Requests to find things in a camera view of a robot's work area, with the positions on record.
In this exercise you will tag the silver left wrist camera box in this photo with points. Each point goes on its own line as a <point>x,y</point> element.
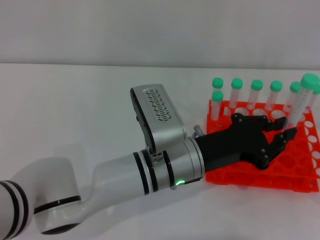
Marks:
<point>162,125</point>

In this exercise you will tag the green capped clear test tube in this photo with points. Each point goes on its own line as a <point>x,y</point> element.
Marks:
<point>217,96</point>
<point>294,87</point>
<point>276,86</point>
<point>217,83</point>
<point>236,83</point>
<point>317,91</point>
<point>301,102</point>
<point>256,85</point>

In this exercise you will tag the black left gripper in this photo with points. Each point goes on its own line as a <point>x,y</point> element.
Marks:
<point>237,142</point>

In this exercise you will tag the orange plastic test tube rack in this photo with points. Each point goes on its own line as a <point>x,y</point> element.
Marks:
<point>295,162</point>

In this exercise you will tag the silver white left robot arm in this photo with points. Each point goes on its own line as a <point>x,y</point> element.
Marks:
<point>120,175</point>

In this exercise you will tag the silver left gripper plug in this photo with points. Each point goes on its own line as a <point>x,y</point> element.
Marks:
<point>197,130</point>

